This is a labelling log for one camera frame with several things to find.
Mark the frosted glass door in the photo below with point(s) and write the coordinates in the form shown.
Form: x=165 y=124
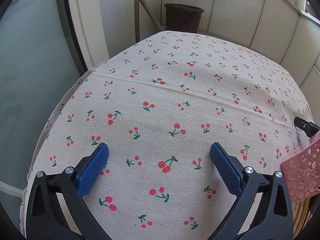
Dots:
x=30 y=80

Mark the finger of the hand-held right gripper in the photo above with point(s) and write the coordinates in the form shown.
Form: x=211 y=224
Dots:
x=305 y=126

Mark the white door frame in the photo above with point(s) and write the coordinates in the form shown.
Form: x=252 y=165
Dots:
x=85 y=22

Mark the cherry print tablecloth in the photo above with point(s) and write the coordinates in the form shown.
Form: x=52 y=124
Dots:
x=160 y=105

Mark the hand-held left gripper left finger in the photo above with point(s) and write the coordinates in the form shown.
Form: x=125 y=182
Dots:
x=93 y=170

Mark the pink perforated plastic basket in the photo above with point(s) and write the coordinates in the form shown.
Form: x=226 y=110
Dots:
x=305 y=170

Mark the upright wooden pole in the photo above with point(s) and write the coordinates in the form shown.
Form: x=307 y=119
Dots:
x=136 y=12

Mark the dark brown plastic bucket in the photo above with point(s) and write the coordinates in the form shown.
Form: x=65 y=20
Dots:
x=182 y=17

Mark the kitchen countertop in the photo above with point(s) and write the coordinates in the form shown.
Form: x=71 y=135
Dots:
x=300 y=8

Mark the slanted wooden pole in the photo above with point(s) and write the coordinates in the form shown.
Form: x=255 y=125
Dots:
x=147 y=7

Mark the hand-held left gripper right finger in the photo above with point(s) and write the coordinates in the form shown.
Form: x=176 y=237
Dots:
x=225 y=167

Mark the white kitchen cabinet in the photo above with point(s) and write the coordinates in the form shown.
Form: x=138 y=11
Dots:
x=237 y=12

